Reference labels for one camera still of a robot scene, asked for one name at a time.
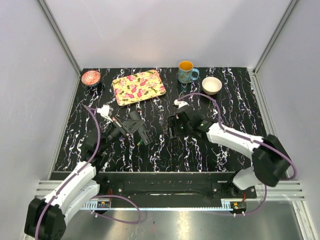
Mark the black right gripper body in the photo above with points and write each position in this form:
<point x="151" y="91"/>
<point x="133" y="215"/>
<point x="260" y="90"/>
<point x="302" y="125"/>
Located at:
<point x="182" y="129"/>

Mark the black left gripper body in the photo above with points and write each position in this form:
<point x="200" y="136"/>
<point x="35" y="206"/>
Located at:
<point x="118" y="123"/>

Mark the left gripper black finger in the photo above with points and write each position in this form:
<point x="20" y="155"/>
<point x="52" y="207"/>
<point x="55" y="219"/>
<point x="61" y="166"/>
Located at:
<point x="134" y="125"/>
<point x="134" y="115"/>

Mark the black remote control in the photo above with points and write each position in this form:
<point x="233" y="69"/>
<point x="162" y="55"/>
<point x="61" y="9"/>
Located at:
<point x="144" y="134"/>

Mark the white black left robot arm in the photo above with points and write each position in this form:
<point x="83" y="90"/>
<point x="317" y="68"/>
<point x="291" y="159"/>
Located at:
<point x="47" y="218"/>

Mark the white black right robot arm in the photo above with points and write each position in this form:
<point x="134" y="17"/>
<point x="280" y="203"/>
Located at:
<point x="269" y="160"/>

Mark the floral rectangular tray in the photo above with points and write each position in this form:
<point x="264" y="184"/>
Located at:
<point x="138" y="87"/>

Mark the blue mug yellow inside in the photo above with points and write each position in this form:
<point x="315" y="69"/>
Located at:
<point x="187" y="73"/>

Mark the cream white bowl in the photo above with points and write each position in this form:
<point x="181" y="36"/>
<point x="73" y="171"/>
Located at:
<point x="211" y="85"/>

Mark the red patterned bowl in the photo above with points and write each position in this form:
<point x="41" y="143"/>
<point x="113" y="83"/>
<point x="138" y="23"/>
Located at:
<point x="91" y="77"/>

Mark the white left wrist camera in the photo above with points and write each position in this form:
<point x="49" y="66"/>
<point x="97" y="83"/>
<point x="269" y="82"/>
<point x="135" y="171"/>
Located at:
<point x="104" y="112"/>

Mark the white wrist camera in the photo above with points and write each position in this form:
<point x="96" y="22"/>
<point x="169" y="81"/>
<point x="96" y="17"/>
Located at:
<point x="181" y="106"/>
<point x="104" y="112"/>

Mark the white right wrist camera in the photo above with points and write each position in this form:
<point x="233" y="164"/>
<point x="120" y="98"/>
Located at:
<point x="181" y="106"/>

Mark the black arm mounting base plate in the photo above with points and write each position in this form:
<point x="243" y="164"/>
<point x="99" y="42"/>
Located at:
<point x="133" y="185"/>

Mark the slotted aluminium cable duct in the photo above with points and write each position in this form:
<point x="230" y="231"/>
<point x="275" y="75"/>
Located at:
<point x="163" y="203"/>

